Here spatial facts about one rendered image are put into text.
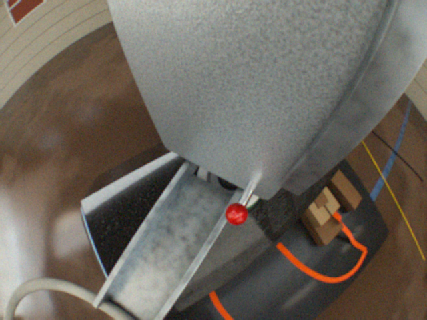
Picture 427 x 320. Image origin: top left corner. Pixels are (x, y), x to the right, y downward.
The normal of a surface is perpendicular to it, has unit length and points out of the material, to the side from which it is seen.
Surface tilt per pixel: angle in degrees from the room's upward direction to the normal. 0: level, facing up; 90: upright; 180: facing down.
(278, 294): 0
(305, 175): 90
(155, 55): 90
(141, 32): 90
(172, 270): 2
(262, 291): 0
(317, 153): 90
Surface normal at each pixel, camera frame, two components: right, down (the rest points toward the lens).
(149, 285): -0.01, -0.47
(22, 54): 0.56, 0.73
